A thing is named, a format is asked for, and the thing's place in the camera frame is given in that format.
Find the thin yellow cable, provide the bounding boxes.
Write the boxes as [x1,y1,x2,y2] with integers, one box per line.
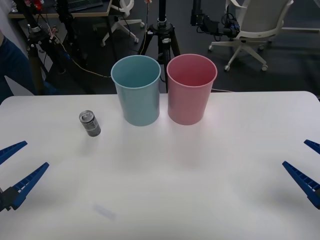
[53,37,112,80]

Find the dark desk with wooden edge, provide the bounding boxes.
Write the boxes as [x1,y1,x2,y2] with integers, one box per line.
[7,0,113,19]

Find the dark grey drink can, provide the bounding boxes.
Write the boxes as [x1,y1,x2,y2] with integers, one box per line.
[78,109,102,138]

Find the white office chair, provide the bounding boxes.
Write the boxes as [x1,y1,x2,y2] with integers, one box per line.
[208,0,295,73]
[100,0,146,48]

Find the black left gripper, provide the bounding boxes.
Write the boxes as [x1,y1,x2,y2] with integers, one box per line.
[0,140,50,212]

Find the person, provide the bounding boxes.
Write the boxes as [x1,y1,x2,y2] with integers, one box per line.
[0,31,60,96]

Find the pink plastic bin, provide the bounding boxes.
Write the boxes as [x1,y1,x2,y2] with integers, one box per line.
[166,53,218,126]

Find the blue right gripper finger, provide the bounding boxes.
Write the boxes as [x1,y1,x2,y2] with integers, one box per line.
[303,139,320,155]
[281,160,320,210]

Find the black camera tripod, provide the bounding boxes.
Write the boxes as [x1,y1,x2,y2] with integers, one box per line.
[138,0,181,94]

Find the pale blue plastic bin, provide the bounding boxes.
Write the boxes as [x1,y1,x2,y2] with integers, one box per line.
[110,55,161,127]

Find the black and brown tripod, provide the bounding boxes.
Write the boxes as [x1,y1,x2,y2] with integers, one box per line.
[24,0,94,96]

